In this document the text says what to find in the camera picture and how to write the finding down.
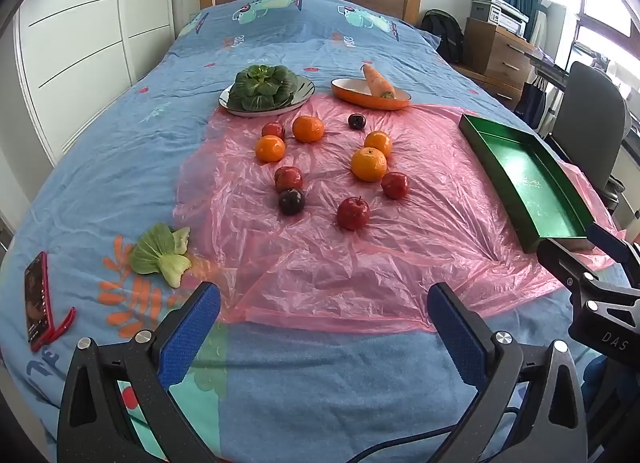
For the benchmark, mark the black backpack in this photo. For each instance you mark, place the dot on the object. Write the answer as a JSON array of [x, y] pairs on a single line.
[[442, 33]]

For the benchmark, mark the white printer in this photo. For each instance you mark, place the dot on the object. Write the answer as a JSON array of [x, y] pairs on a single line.
[[510, 15]]

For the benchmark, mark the whole green bok choy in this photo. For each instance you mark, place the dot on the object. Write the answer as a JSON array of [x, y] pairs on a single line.
[[262, 88]]

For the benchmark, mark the patterned white plate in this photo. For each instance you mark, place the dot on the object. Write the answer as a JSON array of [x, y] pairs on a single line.
[[306, 88]]

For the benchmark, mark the small red apple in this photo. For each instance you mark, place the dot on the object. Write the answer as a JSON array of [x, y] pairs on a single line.
[[288, 178], [272, 129], [353, 213], [395, 185]]

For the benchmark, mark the grey office chair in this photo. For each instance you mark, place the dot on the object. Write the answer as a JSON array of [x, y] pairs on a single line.
[[590, 113]]

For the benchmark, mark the window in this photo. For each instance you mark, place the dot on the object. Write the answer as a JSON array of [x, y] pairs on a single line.
[[600, 18]]

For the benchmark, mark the dark purple plum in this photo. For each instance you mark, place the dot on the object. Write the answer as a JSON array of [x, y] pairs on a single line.
[[356, 121], [291, 202]]

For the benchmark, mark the wooden dresser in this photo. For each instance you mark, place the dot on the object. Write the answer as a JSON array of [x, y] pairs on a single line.
[[500, 58]]

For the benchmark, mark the cut bok choy piece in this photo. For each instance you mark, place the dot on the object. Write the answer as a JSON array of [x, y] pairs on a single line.
[[157, 255]]

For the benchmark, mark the orange oval dish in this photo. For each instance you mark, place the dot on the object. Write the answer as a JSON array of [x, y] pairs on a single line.
[[350, 89]]

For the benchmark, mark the large orange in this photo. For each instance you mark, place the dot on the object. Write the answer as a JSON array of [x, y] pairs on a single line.
[[369, 164]]

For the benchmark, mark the desk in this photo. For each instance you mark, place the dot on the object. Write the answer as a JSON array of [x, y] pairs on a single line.
[[547, 63]]

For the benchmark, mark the green rectangular tray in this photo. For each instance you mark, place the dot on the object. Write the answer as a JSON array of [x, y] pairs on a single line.
[[530, 178]]

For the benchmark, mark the carrot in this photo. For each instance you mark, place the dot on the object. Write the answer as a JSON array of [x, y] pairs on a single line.
[[377, 83]]

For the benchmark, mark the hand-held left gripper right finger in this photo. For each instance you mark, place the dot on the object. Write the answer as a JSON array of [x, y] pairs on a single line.
[[457, 338]]

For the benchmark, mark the white wardrobe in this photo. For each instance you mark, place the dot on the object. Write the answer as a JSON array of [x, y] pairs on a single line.
[[90, 18]]

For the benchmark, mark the red-cased smartphone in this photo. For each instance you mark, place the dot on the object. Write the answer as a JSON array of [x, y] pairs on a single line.
[[37, 298]]

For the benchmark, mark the pink plastic sheet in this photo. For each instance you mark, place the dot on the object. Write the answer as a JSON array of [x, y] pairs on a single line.
[[310, 263]]

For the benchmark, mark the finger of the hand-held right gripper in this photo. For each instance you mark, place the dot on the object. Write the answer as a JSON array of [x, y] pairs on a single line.
[[607, 241], [562, 263]]

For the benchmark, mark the dark blue bag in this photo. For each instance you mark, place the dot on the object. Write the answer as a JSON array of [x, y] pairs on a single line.
[[532, 95]]

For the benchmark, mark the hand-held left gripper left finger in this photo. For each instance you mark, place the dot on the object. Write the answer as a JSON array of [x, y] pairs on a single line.
[[192, 333]]

